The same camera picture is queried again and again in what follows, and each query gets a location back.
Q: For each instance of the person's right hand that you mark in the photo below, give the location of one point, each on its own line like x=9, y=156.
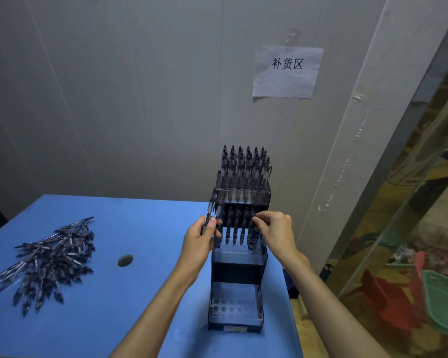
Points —
x=280, y=234

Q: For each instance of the person's left hand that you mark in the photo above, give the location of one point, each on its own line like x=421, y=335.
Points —
x=196, y=249

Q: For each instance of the black tiered pen display stand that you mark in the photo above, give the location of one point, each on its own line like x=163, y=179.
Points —
x=237, y=268

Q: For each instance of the cluster of grey pens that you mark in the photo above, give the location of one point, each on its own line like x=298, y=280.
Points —
x=246, y=167

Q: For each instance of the pile of grey pens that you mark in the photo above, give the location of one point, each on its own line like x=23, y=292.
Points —
x=48, y=260

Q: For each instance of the person's right forearm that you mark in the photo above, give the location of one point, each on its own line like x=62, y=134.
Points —
x=336, y=313

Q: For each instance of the person's left forearm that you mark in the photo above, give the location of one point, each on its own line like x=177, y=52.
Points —
x=153, y=320

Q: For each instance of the dark blue cloth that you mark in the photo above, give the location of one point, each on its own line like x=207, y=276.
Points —
x=293, y=287

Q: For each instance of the blue table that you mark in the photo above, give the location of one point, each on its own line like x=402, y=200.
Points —
x=134, y=227

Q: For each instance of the small round metal disc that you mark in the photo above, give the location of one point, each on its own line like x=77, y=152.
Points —
x=125, y=260

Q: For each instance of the red plastic stool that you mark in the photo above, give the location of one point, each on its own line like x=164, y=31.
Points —
x=392, y=302

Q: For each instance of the green plastic basket chair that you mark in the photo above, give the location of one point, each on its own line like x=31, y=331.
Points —
x=446, y=302

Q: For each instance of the white paper wall sign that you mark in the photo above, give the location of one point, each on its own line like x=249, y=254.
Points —
x=287, y=80

